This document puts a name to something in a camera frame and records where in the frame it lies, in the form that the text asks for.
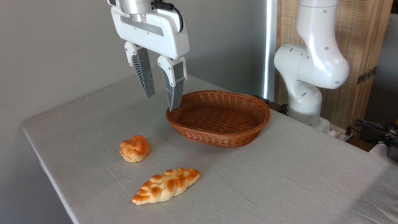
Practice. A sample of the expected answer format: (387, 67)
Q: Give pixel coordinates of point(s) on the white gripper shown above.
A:
(155, 34)

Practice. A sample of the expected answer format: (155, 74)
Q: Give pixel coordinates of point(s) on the round knotted bread bun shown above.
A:
(134, 148)

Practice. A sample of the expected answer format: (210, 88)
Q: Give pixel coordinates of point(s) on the brown wicker oval basket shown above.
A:
(217, 137)

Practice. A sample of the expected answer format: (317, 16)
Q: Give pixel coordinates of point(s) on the long braided bread loaf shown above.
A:
(164, 186)

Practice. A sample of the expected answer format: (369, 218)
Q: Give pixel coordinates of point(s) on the white vertical pole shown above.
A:
(270, 46)

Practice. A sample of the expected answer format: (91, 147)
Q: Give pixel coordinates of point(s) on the light grey tablecloth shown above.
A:
(279, 174)

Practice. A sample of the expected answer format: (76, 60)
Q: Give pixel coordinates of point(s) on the white power strip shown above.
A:
(340, 134)

